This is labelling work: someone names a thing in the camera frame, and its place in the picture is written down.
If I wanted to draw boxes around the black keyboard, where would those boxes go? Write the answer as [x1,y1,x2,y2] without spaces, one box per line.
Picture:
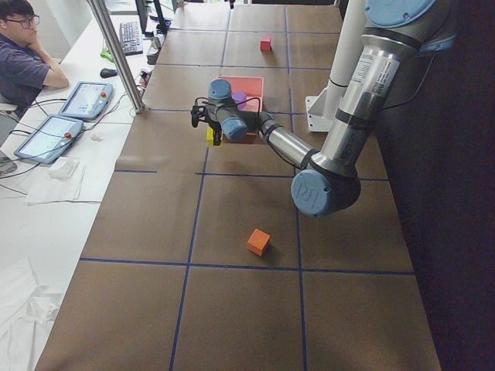
[118,22,143,56]

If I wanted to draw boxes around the red foam block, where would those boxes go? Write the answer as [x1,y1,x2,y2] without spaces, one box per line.
[260,36,272,52]

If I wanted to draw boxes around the seated man with glasses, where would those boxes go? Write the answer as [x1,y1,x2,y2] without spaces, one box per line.
[1,1,70,118]

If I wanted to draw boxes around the near teach pendant tablet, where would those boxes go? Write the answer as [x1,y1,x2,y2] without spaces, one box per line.
[14,114,84,164]

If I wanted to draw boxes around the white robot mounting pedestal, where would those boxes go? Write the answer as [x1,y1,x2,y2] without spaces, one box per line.
[306,0,367,132]

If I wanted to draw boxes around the yellow foam block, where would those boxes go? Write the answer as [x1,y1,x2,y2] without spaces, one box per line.
[207,127,222,147]

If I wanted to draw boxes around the aluminium frame post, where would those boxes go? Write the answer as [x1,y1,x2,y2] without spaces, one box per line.
[87,0,145,114]

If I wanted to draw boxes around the purple foam block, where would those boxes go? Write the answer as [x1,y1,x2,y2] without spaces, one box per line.
[232,91,248,111]

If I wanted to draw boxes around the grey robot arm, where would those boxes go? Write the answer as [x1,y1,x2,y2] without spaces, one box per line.
[191,1,457,217]

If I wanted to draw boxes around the white paper sheets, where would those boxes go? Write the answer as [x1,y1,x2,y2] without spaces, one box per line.
[25,157,109,206]

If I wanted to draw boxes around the far teach pendant tablet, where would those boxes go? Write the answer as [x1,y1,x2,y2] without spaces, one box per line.
[59,81,114,120]

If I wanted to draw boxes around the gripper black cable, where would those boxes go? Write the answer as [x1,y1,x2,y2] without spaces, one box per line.
[193,96,262,134]

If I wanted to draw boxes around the orange foam block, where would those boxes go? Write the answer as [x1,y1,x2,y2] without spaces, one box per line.
[247,229,271,257]

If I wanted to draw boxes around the black computer mouse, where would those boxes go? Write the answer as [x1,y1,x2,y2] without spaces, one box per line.
[100,68,118,79]

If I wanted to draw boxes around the teach pendant tablet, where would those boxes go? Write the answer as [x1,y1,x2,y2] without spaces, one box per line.
[59,81,114,120]
[14,114,84,164]

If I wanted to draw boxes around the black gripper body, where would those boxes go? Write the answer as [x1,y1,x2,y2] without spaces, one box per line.
[190,104,213,128]

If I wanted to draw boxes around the pink plastic bin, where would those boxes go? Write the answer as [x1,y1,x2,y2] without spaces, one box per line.
[218,75,264,112]

